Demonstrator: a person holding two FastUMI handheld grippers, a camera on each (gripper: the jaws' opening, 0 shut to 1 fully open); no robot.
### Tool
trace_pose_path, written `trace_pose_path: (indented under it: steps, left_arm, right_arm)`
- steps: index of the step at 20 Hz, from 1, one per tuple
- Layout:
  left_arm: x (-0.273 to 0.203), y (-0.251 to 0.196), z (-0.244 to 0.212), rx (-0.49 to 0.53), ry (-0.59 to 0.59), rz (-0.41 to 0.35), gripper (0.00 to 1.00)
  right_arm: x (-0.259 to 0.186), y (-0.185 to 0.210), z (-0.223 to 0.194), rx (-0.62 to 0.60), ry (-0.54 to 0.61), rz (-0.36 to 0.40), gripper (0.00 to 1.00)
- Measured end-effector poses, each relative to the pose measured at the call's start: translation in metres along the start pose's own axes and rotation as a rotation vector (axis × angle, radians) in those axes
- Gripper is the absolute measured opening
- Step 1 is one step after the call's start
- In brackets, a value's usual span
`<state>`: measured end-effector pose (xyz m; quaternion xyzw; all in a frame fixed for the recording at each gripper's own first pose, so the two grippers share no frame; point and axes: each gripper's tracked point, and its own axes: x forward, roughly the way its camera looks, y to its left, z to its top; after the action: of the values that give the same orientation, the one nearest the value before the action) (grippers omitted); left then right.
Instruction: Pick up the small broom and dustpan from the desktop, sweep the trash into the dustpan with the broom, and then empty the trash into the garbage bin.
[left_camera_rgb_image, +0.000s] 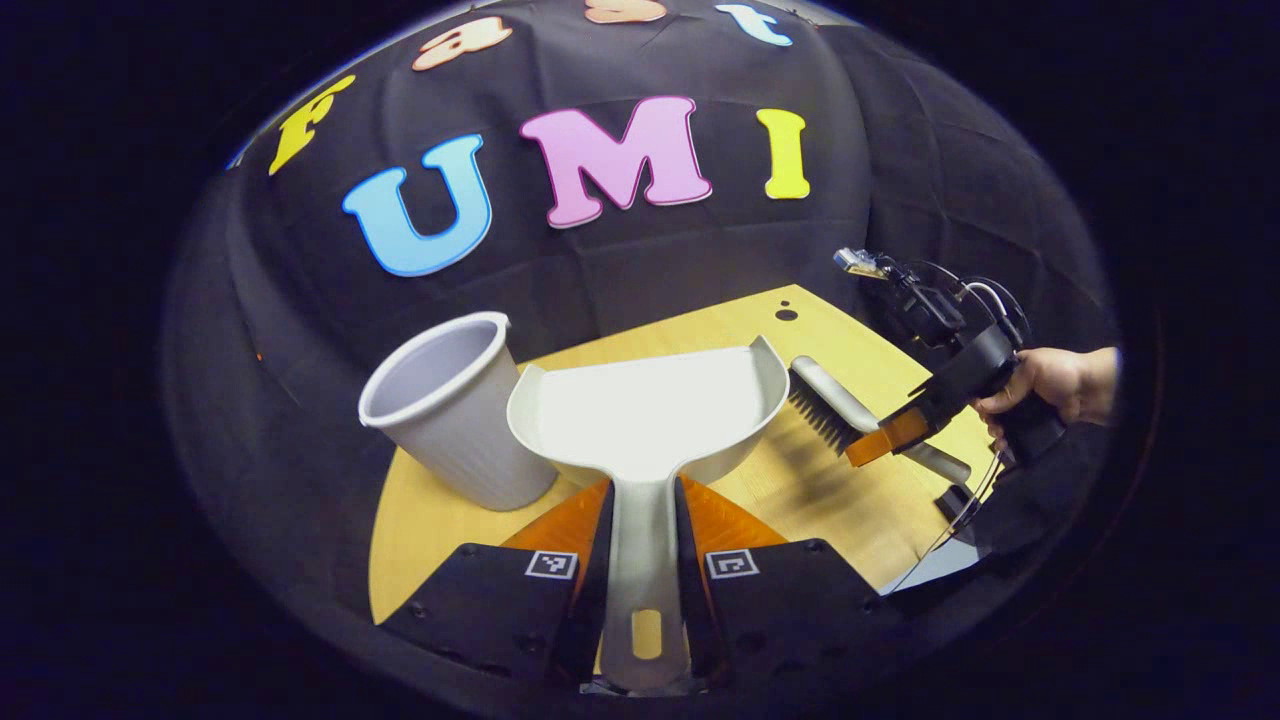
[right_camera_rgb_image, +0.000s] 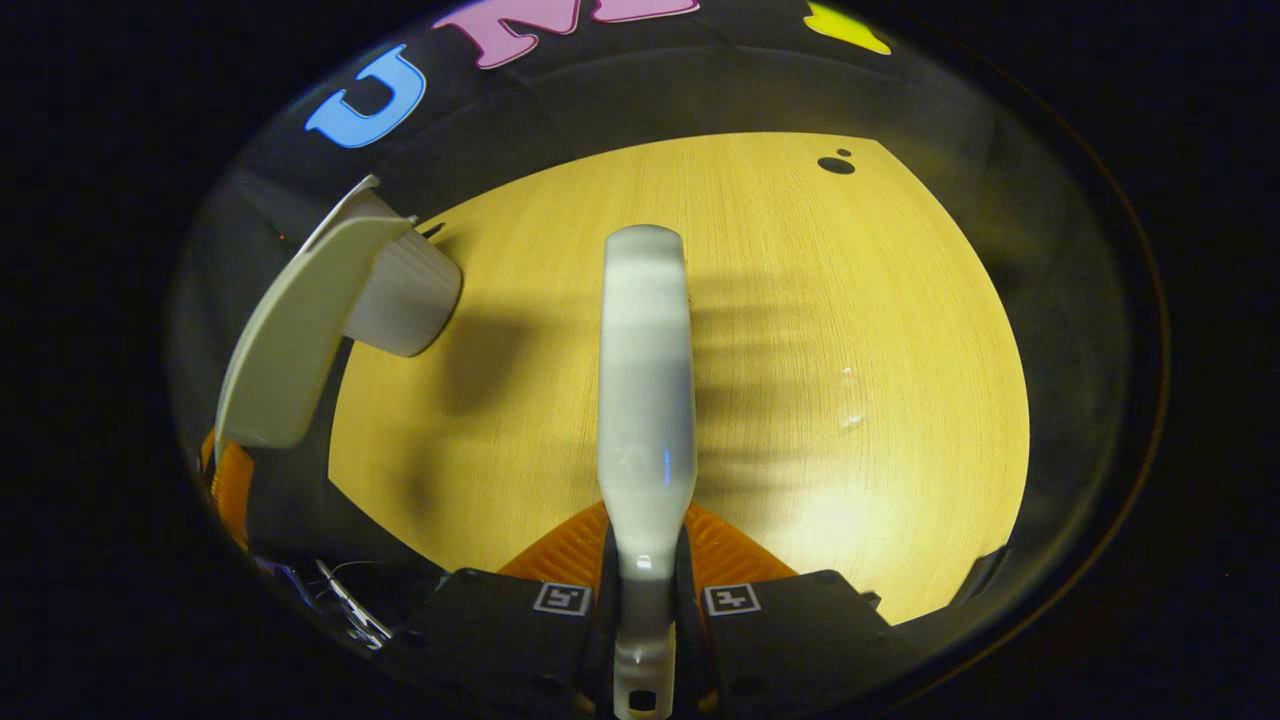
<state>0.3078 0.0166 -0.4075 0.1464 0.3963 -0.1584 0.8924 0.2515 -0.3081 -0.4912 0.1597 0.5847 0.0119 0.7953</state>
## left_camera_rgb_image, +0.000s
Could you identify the white plastic dustpan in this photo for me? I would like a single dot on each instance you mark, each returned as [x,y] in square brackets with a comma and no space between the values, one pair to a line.
[640,420]

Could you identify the wooden desktop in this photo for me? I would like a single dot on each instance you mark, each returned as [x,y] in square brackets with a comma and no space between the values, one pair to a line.
[820,510]

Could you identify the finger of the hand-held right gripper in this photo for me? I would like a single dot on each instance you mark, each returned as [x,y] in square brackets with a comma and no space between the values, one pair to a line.
[885,438]

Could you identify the grey ribbed garbage bin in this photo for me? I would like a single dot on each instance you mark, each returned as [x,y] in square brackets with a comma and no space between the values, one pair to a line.
[470,430]

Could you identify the black desk edge clamp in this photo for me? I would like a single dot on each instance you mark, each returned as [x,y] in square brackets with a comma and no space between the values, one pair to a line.
[955,503]

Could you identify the small white broom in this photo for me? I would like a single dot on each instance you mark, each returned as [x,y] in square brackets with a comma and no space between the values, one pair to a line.
[835,390]

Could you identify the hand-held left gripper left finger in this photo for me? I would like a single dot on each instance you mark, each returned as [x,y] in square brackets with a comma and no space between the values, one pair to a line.
[590,590]

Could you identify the black desk grommet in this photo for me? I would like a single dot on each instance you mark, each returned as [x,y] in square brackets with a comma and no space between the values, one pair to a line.
[786,314]

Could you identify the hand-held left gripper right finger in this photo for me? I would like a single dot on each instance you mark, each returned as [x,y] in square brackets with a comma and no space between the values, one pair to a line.
[697,590]

